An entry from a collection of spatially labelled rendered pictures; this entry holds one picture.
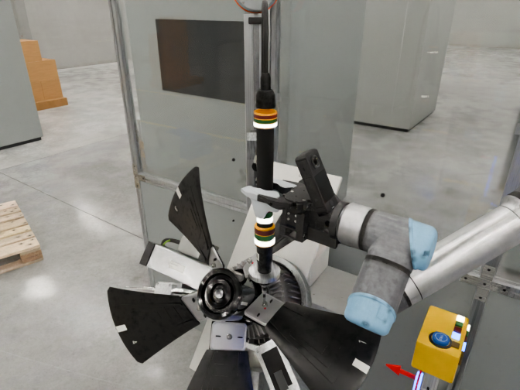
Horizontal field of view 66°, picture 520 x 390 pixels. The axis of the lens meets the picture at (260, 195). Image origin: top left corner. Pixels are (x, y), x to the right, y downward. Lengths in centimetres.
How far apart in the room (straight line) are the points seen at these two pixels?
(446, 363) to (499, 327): 55
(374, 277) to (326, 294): 89
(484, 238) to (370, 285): 26
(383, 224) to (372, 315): 15
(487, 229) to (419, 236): 19
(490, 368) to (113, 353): 192
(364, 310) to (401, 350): 120
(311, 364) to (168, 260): 57
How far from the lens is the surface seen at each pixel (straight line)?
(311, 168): 70
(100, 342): 272
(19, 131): 665
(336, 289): 156
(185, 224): 115
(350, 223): 69
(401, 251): 67
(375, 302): 65
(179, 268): 123
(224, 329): 100
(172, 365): 248
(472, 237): 82
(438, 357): 114
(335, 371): 89
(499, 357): 174
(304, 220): 73
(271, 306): 97
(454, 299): 162
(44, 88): 898
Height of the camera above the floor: 183
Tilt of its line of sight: 26 degrees down
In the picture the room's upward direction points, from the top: straight up
